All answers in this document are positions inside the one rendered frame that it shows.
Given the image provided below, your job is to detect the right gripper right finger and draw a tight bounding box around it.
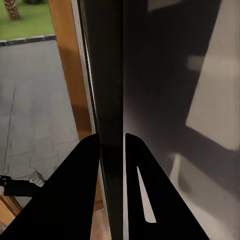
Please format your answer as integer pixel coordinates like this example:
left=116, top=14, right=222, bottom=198
left=125, top=133, right=210, bottom=240

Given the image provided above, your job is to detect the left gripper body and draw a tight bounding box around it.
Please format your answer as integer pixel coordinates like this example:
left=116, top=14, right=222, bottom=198
left=16, top=180, right=40, bottom=198

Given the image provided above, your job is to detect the poster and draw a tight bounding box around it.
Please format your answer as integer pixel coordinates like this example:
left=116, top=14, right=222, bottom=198
left=77, top=0, right=123, bottom=240

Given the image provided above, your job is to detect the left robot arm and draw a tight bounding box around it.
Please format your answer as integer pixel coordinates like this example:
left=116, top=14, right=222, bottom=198
left=0, top=170, right=46, bottom=198

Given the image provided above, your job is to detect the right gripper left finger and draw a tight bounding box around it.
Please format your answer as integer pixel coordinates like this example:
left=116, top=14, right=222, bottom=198
left=0, top=133, right=101, bottom=240

